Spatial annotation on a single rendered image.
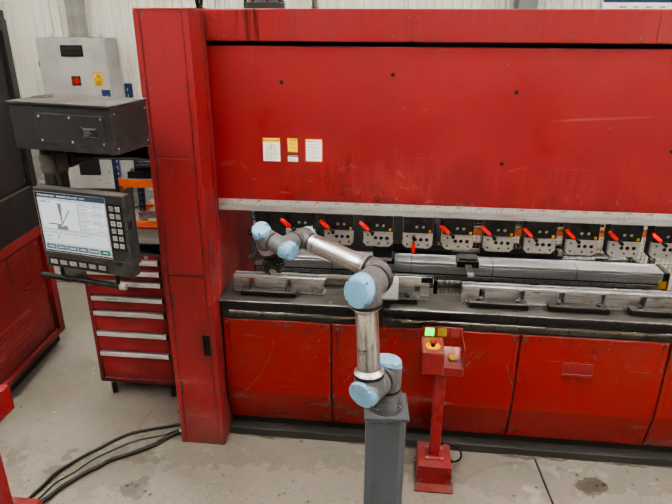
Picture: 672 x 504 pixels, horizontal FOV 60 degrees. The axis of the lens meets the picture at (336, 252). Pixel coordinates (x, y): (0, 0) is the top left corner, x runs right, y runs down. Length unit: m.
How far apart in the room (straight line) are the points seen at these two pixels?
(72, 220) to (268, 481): 1.65
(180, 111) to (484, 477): 2.41
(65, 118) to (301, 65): 1.05
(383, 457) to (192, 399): 1.28
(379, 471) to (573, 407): 1.26
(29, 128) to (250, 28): 1.04
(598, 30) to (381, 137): 1.03
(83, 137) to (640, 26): 2.35
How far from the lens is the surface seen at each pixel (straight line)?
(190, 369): 3.31
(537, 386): 3.32
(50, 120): 2.64
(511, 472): 3.48
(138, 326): 3.75
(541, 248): 3.07
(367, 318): 2.12
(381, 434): 2.49
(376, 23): 2.79
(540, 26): 2.84
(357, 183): 2.91
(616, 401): 3.47
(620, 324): 3.23
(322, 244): 2.30
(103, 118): 2.48
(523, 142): 2.91
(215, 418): 3.46
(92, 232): 2.64
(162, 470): 3.48
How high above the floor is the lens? 2.26
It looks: 22 degrees down
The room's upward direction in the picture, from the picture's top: straight up
